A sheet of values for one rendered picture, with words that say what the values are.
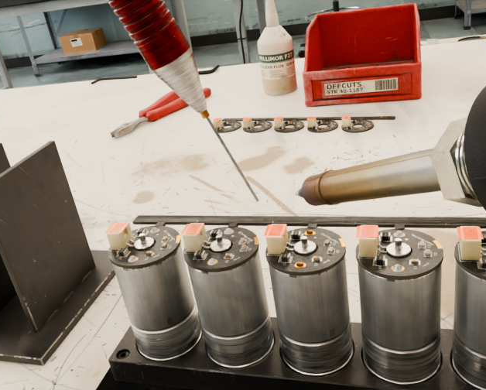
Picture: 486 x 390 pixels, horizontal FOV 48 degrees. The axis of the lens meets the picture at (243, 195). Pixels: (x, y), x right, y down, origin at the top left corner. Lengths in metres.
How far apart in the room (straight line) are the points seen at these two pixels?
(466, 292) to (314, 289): 0.04
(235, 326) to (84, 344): 0.10
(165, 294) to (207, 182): 0.19
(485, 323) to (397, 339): 0.02
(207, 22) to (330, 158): 4.46
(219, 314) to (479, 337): 0.08
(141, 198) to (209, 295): 0.20
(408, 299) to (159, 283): 0.08
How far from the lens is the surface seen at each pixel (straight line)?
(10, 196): 0.25
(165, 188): 0.38
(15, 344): 0.27
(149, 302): 0.19
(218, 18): 4.79
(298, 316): 0.17
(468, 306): 0.17
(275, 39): 0.53
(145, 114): 0.53
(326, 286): 0.17
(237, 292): 0.17
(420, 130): 0.42
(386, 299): 0.16
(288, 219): 0.19
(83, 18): 5.21
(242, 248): 0.17
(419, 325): 0.17
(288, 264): 0.16
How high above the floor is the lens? 0.91
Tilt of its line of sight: 27 degrees down
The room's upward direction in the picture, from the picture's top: 10 degrees counter-clockwise
